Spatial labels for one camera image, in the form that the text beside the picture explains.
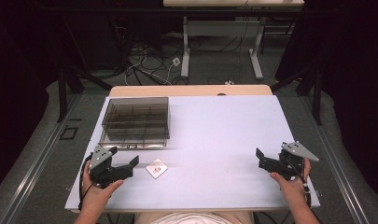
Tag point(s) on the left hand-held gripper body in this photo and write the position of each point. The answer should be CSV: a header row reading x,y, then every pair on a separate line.
x,y
103,172

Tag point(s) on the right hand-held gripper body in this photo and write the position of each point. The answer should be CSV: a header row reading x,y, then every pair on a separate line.
x,y
294,161

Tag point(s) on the person's left hand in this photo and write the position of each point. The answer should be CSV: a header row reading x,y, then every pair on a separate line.
x,y
96,196

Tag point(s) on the person's right hand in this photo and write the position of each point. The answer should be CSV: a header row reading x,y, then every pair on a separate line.
x,y
294,189

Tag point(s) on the small square foil packet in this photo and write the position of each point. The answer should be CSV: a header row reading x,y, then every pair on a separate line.
x,y
156,168

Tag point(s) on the dark transparent compartment box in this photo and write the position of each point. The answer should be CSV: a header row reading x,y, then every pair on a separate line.
x,y
135,121

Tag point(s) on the white table cover sheet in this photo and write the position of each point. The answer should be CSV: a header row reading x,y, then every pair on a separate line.
x,y
214,133

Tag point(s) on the black metal stand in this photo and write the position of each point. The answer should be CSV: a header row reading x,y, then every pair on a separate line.
x,y
71,90
311,90

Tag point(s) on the white floor plug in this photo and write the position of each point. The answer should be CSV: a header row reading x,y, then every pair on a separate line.
x,y
229,82

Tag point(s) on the person's light clothing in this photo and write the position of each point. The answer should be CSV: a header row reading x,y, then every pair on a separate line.
x,y
194,218

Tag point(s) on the white power adapter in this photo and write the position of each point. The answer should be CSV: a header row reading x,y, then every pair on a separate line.
x,y
176,61

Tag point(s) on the white desk with legs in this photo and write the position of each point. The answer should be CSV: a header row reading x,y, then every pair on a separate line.
x,y
221,28

